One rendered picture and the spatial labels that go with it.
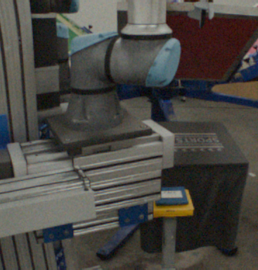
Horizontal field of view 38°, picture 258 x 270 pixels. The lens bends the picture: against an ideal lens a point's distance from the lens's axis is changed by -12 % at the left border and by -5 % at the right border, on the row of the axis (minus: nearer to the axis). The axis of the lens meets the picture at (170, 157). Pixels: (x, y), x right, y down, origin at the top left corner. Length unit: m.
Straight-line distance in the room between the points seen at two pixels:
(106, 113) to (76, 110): 0.07
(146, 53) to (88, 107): 0.20
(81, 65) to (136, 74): 0.14
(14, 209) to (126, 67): 0.39
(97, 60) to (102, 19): 5.12
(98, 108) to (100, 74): 0.09
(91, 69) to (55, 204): 0.32
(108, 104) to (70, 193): 0.23
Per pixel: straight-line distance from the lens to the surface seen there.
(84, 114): 0.95
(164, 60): 0.84
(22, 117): 1.09
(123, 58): 0.87
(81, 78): 0.93
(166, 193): 1.27
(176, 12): 1.43
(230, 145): 1.72
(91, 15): 6.03
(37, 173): 0.94
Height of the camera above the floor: 1.58
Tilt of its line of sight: 24 degrees down
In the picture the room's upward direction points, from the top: 2 degrees clockwise
